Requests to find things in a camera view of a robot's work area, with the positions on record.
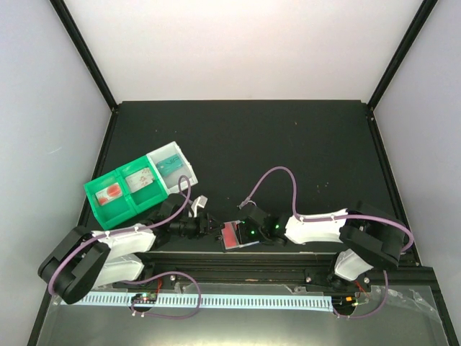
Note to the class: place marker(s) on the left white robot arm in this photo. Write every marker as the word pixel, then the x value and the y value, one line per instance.
pixel 85 259

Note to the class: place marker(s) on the red circle card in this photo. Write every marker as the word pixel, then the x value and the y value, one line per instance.
pixel 108 194

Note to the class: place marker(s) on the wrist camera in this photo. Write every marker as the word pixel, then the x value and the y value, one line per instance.
pixel 246 202
pixel 198 203

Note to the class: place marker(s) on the teal VIP card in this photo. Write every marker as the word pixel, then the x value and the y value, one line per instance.
pixel 169 165

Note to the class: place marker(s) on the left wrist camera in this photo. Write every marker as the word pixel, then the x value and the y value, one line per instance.
pixel 198 203

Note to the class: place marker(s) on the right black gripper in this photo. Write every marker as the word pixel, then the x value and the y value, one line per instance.
pixel 245 239

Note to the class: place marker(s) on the right black frame post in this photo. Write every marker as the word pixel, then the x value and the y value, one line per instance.
pixel 417 23

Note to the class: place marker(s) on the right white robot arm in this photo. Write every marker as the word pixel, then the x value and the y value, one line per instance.
pixel 371 239

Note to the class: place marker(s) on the left black frame post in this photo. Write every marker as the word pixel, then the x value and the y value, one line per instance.
pixel 79 43

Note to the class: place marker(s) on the white floral card in bin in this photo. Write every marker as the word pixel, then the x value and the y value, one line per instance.
pixel 139 179

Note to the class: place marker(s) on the black frame post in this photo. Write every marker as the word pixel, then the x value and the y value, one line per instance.
pixel 79 43
pixel 417 23

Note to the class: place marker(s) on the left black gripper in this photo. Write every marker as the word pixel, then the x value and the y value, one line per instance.
pixel 204 219

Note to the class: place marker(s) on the clear white bin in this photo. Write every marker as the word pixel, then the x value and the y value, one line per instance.
pixel 171 183

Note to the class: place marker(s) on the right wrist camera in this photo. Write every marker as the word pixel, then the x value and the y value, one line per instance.
pixel 246 202

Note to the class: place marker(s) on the white slotted cable duct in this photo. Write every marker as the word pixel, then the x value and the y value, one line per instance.
pixel 212 301

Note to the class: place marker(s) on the green divided bin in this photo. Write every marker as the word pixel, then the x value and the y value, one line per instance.
pixel 125 192

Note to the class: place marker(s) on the small circuit board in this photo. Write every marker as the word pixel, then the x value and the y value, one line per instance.
pixel 144 298

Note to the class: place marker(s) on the black aluminium rail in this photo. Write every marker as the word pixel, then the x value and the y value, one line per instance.
pixel 235 267

